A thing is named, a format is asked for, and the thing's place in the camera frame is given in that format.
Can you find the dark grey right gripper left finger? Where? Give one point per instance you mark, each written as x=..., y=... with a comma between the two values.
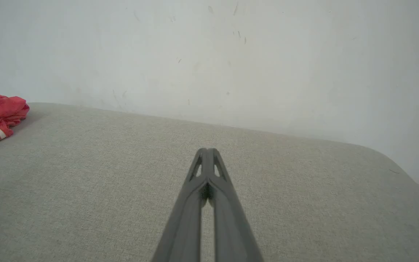
x=189, y=218

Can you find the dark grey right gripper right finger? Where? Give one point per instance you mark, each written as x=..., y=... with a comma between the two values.
x=231, y=225

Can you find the grey fabric sofa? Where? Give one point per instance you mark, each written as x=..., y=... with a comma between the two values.
x=122, y=189

